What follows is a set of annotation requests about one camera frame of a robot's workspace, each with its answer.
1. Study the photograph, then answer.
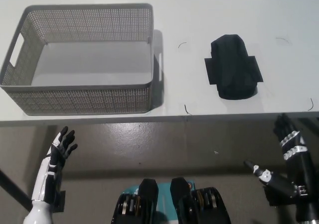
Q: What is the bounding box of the black square mat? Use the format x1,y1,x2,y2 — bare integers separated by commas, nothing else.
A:
204,55,264,87

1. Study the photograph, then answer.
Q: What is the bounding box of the black fabric pencil case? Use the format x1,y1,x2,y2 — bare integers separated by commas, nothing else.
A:
210,34,259,101

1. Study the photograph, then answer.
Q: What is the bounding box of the grey perforated plastic basket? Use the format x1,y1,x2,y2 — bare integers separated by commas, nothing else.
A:
0,2,164,116

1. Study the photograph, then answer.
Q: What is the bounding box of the black table leg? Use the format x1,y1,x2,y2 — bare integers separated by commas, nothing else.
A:
0,168,32,206

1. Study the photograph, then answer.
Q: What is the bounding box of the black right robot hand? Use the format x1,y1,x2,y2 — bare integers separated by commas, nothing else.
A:
243,113,316,207

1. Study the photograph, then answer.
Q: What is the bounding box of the black square floor marker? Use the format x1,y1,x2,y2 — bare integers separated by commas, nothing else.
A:
51,190,66,214

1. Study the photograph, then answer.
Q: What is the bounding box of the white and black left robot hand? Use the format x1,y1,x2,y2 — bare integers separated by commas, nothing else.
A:
31,125,79,206

